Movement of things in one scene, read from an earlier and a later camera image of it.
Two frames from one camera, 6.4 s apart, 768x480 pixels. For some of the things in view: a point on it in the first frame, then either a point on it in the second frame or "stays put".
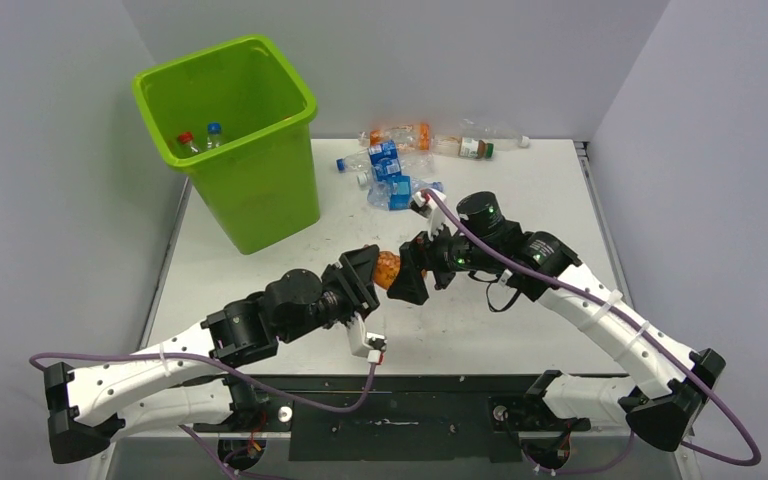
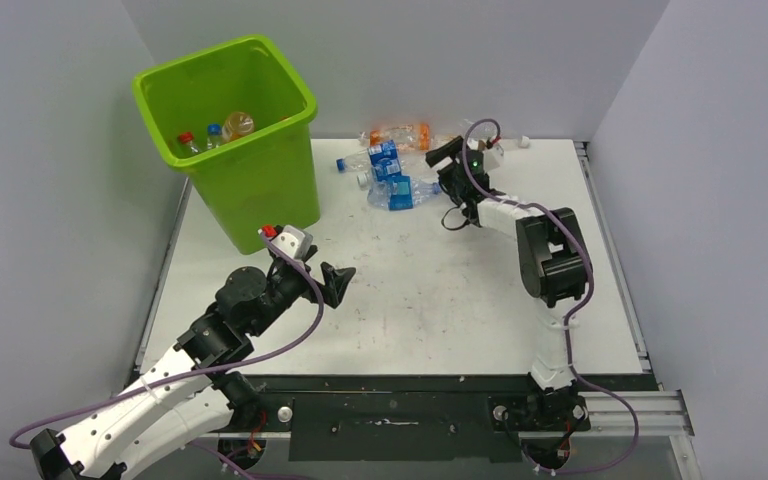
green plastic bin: [235, 120] stays put
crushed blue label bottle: [397, 192] stays put
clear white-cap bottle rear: [501, 135] stays put
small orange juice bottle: [387, 267] to [237, 125]
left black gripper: [358, 266] to [334, 280]
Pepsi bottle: [213, 135] stays put
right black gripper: [408, 284] to [441, 154]
